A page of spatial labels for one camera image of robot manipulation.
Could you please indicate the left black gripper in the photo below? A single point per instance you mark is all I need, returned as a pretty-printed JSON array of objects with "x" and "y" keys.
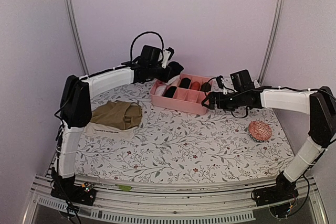
[{"x": 165, "y": 78}]

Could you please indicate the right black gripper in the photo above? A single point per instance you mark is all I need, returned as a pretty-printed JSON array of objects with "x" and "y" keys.
[{"x": 220, "y": 105}]

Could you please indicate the black underwear white trim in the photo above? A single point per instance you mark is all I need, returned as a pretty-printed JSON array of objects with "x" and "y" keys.
[{"x": 176, "y": 69}]

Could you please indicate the pink divided storage box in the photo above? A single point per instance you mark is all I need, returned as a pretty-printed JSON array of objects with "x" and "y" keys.
[{"x": 185, "y": 100}]

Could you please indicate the khaki underwear cream waistband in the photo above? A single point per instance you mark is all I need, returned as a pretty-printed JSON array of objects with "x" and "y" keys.
[{"x": 116, "y": 119}]

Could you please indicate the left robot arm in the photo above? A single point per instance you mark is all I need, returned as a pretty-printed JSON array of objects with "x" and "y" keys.
[{"x": 75, "y": 110}]

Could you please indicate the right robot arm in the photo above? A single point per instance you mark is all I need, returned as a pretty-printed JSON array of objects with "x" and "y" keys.
[{"x": 308, "y": 113}]

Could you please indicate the olive rolled underwear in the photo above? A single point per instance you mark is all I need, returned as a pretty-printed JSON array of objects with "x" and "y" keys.
[{"x": 206, "y": 87}]

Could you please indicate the red rolled underwear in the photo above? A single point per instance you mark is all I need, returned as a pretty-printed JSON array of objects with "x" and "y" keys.
[{"x": 195, "y": 86}]

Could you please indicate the beige rolled underwear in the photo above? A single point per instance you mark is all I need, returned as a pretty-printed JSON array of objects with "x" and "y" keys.
[{"x": 174, "y": 81}]

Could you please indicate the black rolled underwear back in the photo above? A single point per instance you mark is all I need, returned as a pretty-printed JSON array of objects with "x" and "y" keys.
[{"x": 185, "y": 83}]

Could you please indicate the black rolled underwear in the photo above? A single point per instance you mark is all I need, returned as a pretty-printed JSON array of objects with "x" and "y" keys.
[
  {"x": 169, "y": 93},
  {"x": 185, "y": 83}
]

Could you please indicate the black rolled underwear front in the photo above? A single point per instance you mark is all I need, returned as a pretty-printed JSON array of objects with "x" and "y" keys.
[{"x": 169, "y": 93}]

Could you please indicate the white folded cloth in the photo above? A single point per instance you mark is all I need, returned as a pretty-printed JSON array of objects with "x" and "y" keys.
[{"x": 160, "y": 90}]

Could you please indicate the red patterned bowl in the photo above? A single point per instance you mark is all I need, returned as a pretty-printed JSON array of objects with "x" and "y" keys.
[{"x": 259, "y": 131}]

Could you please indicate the floral table mat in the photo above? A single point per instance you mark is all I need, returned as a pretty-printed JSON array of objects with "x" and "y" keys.
[{"x": 173, "y": 147}]

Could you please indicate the green tape scrap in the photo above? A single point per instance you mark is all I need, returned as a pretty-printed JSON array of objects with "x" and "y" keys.
[{"x": 124, "y": 187}]

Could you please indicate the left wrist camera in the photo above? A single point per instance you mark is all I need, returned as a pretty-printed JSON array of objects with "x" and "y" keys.
[{"x": 165, "y": 58}]

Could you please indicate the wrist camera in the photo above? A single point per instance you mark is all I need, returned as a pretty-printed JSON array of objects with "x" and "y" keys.
[
  {"x": 165, "y": 58},
  {"x": 221, "y": 85}
]

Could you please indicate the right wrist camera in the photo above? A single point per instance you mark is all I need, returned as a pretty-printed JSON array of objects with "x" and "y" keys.
[{"x": 221, "y": 85}]

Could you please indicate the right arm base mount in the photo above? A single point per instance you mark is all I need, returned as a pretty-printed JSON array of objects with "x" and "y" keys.
[{"x": 283, "y": 190}]

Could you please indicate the right aluminium frame post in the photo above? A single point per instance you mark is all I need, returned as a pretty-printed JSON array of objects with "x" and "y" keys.
[{"x": 271, "y": 40}]

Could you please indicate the aluminium frame post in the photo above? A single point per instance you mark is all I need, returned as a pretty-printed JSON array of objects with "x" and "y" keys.
[
  {"x": 75, "y": 34},
  {"x": 271, "y": 40}
]

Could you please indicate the left aluminium frame post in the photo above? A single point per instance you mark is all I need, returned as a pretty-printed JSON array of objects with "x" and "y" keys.
[{"x": 75, "y": 34}]

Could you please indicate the aluminium front rail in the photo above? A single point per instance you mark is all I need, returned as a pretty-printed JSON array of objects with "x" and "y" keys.
[{"x": 226, "y": 202}]

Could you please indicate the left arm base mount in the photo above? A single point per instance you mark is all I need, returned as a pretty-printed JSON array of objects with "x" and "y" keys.
[{"x": 65, "y": 189}]

